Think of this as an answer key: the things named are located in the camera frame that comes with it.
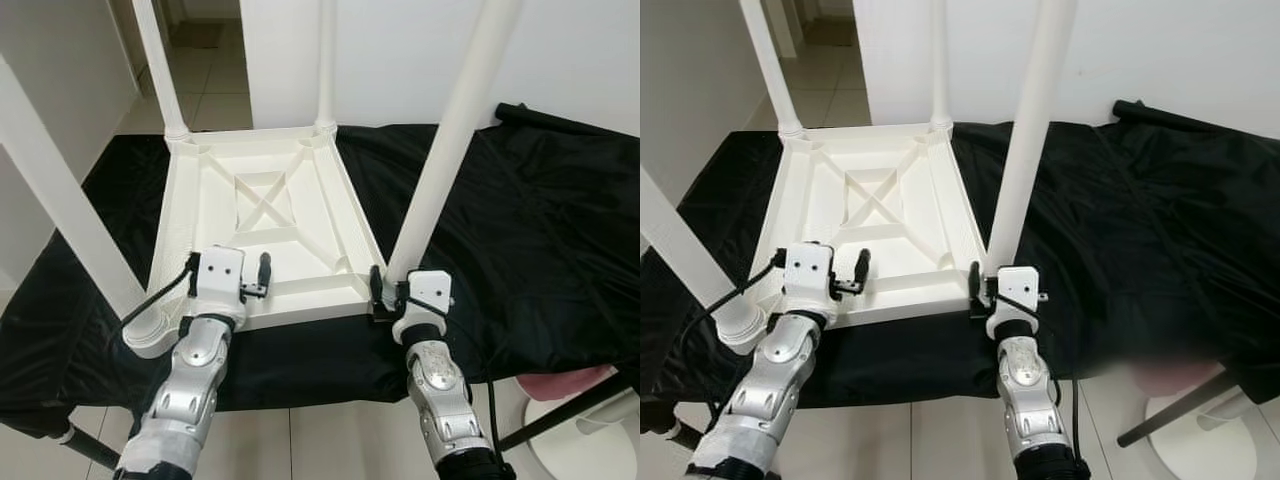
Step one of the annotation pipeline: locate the white plastic table top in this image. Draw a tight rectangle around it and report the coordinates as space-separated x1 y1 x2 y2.
715 122 992 354
122 125 392 360

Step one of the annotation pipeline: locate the black cloth table cover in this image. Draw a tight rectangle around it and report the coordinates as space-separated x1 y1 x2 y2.
0 100 641 442
640 98 1280 412

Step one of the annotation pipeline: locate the pink stool seat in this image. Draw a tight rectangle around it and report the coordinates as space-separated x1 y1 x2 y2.
519 364 617 402
1129 359 1212 397

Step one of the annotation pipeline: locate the white round stool base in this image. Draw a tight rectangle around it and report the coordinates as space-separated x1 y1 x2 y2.
1144 394 1263 480

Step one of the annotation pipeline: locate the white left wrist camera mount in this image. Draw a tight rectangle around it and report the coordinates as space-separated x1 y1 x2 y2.
779 242 840 322
187 246 249 327

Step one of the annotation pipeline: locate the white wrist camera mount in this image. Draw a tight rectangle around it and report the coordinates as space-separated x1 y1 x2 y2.
779 242 840 322
187 246 249 327
391 269 454 347
984 265 1047 342

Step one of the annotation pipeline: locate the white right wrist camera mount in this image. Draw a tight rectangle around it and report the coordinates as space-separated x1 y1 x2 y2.
391 269 454 347
984 265 1047 342

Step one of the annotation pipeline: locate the white door frame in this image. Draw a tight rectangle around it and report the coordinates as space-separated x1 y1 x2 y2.
769 0 802 60
120 0 172 97

